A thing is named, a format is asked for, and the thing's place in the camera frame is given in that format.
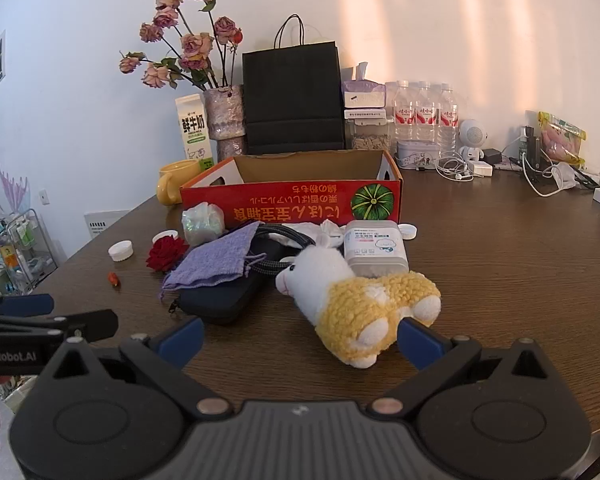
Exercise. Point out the yellow mug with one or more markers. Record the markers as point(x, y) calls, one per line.
point(177, 180)

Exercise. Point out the white robot toy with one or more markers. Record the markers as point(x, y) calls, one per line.
point(472, 135)

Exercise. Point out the navy zip case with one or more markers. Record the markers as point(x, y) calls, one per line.
point(220, 302)

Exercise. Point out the clear water bottle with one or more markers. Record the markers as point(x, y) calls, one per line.
point(448, 117)
point(405, 115)
point(426, 115)

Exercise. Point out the white cloth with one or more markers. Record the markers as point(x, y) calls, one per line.
point(330, 230)

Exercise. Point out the white yellow plush alpaca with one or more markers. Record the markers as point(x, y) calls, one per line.
point(360, 305)

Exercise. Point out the white face mask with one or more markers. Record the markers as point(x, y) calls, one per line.
point(564, 176)

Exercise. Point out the white earphones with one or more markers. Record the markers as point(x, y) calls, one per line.
point(455, 165)

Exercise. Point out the clear seed container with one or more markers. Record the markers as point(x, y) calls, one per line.
point(367, 132)

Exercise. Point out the purple wall decal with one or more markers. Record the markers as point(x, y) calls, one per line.
point(12, 187)

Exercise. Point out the red cardboard box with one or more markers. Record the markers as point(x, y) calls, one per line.
point(280, 205)

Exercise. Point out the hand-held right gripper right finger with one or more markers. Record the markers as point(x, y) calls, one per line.
point(420, 345)

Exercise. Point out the black power adapter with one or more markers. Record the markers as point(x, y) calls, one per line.
point(492, 155)

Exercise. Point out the dried pink roses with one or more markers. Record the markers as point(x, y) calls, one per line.
point(197, 45)

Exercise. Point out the purple knitted cloth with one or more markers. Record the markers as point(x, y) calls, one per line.
point(210, 260)

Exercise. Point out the metal storage rack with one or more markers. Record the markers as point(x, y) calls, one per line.
point(20, 255)

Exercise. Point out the red rose flower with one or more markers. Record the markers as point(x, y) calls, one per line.
point(166, 255)

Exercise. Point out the yellow snack bag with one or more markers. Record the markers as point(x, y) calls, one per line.
point(560, 137)

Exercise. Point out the purple tissue box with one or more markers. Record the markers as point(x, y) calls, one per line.
point(362, 92)

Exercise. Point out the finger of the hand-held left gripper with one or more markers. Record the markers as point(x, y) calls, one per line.
point(92, 324)
point(25, 305)

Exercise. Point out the white wet wipes pack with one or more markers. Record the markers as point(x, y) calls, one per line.
point(375, 245)

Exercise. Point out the white milk carton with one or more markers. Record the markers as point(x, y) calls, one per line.
point(195, 130)

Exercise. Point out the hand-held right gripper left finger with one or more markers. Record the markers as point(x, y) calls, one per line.
point(182, 340)

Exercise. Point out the small red item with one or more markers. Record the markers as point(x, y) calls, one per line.
point(114, 279)

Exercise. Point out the purple glitter vase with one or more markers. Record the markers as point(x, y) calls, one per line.
point(225, 115)

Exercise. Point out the white charger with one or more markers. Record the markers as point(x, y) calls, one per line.
point(480, 169)

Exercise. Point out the black paper bag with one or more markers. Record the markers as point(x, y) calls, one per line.
point(292, 95)

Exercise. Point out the iridescent plastic bag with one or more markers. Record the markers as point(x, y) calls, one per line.
point(202, 225)

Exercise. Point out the white wall socket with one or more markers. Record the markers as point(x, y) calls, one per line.
point(43, 196)

